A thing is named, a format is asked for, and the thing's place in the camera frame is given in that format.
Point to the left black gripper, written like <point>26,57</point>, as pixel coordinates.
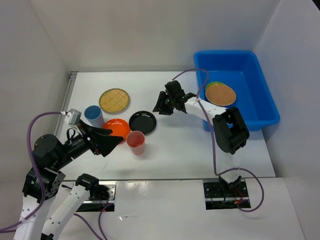
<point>99,144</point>

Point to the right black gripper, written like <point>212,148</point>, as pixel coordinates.
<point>160,105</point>

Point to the black plastic plate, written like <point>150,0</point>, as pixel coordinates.
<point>143,121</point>

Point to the pink plastic cup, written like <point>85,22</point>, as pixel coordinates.
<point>136,142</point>

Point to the green-rimmed bamboo tray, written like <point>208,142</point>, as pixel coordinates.
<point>114,100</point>

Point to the green plastic plate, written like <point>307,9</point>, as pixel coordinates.
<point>214,83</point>

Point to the brown woven bamboo tray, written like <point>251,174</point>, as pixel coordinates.
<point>220,95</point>

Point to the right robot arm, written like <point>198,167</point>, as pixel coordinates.
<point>226,125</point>

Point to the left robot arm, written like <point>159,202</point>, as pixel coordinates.
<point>42,182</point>

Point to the blue plastic bin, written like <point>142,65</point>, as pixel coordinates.
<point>240,70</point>

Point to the orange plastic plate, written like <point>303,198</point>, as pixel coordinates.
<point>119,128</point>

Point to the blue plastic cup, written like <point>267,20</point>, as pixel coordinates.
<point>94,115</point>

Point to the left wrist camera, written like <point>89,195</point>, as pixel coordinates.
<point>72,117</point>

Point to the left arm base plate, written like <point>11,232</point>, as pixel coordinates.
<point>102,200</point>

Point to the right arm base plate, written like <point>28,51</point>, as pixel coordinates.
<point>216,199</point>

